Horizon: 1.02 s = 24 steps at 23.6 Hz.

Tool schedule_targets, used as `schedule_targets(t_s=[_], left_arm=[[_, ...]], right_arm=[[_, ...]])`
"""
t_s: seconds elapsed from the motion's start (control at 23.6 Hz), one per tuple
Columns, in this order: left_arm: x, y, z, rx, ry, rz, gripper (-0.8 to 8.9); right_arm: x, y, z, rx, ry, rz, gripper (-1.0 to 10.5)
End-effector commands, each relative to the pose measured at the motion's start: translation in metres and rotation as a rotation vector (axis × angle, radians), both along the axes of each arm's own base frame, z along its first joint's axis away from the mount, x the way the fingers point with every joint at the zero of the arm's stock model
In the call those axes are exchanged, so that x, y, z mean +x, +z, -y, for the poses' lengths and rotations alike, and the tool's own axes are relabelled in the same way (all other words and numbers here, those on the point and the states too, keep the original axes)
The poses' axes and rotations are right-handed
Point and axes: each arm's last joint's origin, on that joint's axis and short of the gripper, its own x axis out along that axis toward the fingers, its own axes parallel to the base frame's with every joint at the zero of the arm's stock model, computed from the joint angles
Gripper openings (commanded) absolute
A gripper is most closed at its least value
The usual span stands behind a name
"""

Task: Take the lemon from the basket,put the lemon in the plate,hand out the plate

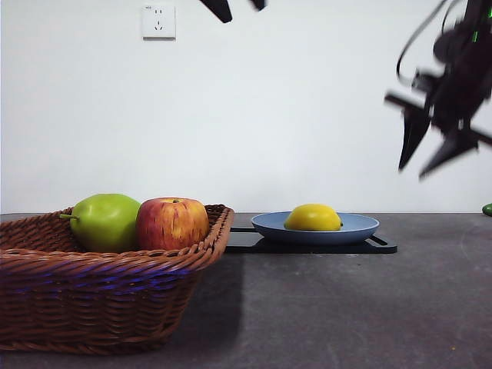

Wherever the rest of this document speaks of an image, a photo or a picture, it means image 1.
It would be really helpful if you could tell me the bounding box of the red yellow apple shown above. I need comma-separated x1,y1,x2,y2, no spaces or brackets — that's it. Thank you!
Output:
135,197,211,251

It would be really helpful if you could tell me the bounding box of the yellow lemon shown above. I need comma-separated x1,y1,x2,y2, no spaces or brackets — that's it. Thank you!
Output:
284,203,343,232

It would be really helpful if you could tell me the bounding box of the blue round plate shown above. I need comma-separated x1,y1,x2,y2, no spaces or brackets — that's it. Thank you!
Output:
251,211,381,246

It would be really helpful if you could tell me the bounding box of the white wall socket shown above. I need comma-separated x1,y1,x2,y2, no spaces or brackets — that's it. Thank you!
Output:
142,5,178,42

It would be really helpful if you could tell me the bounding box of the black flat tray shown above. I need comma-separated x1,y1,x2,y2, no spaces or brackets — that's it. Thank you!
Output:
224,226,398,254

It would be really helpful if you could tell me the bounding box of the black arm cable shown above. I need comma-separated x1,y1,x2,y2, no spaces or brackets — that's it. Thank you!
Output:
397,0,462,89

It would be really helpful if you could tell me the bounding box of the brown wicker basket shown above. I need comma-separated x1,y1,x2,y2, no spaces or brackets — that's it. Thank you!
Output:
0,204,236,355

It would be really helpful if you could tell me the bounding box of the green pear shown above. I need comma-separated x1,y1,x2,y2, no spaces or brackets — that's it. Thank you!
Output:
60,193,142,254

